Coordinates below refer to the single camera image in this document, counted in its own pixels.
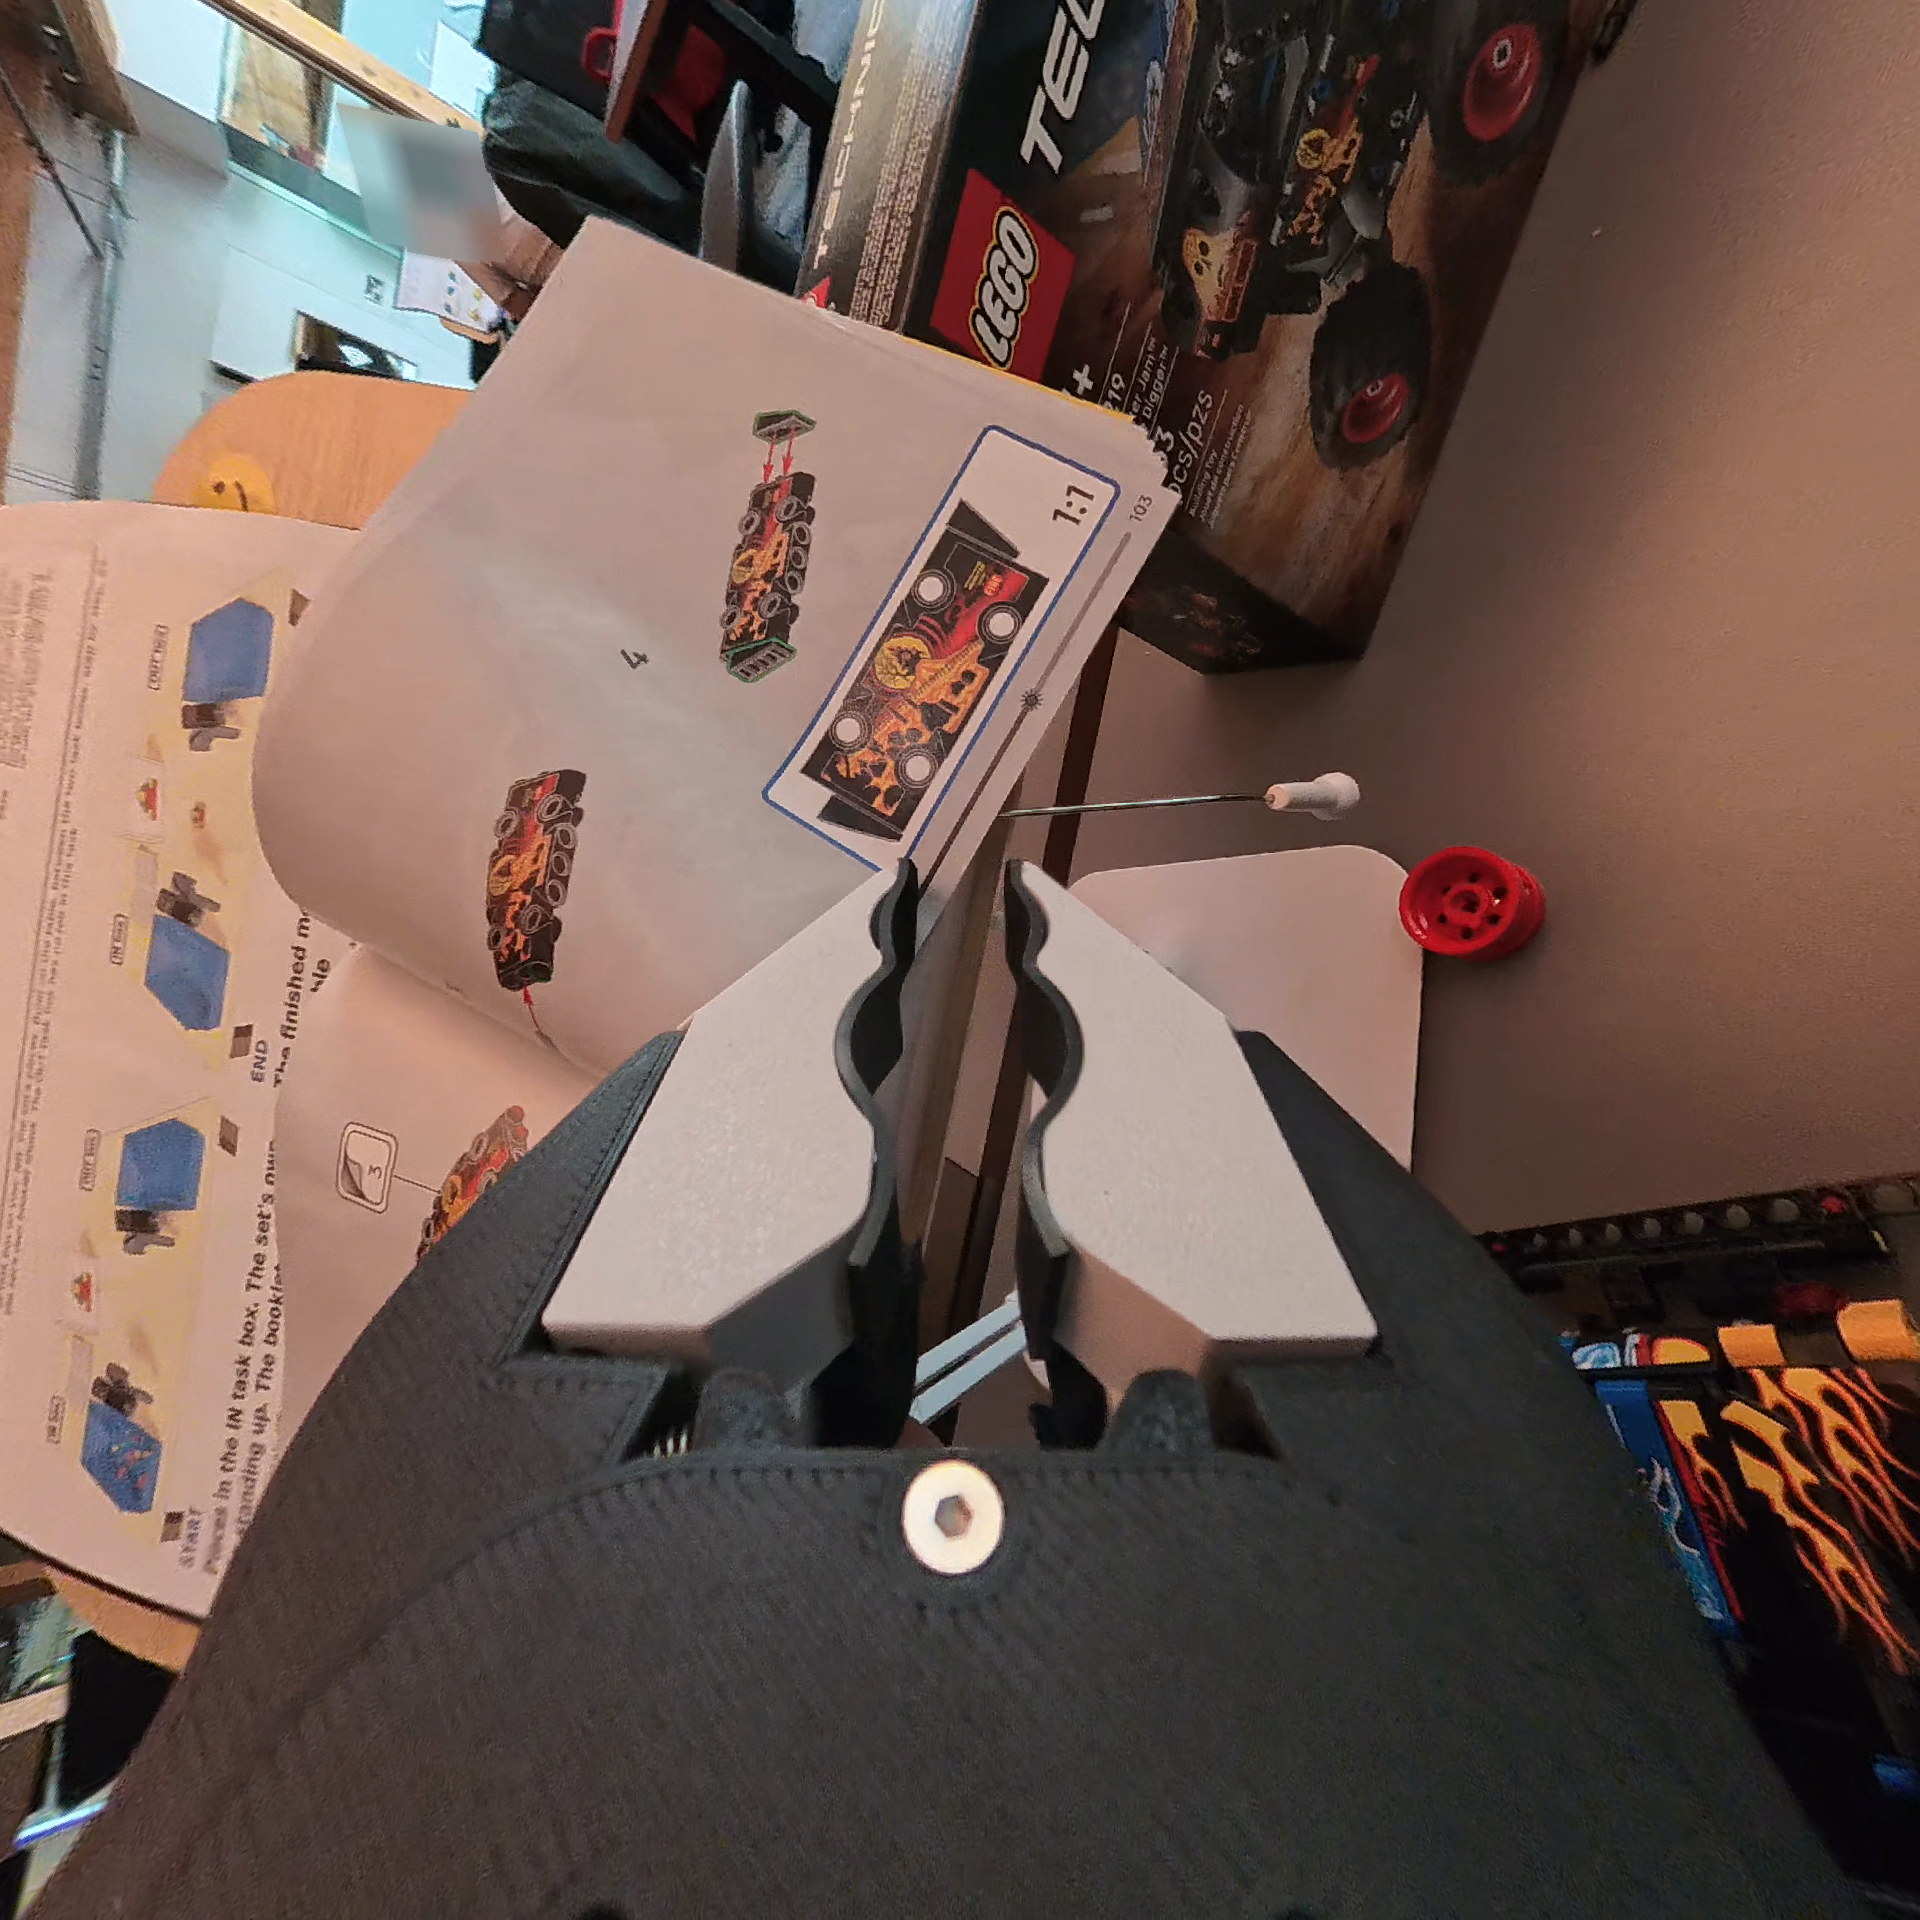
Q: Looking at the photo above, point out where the instruction booklet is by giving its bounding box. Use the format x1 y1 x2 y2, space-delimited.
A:
250 215 1170 1441

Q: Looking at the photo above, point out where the brick set box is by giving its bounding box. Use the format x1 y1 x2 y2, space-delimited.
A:
796 0 1636 674

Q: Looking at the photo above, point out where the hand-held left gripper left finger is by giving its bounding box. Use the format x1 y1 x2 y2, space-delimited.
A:
538 857 926 1444

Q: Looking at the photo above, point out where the blue black toy brick truck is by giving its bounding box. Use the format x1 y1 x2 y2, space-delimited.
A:
1475 1178 1920 1894

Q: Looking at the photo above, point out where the round wooden table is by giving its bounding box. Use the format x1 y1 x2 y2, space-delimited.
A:
154 375 472 530

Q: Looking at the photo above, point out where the printed task sheet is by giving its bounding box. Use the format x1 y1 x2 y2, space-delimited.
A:
0 502 361 1619

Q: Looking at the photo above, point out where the red wheel rim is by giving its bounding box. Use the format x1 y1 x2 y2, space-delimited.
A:
1399 845 1547 952

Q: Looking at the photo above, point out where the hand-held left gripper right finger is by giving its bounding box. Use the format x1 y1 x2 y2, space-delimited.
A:
1001 857 1383 1450

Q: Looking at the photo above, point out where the white book stand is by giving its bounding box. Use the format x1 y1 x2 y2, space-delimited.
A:
883 622 1422 1425

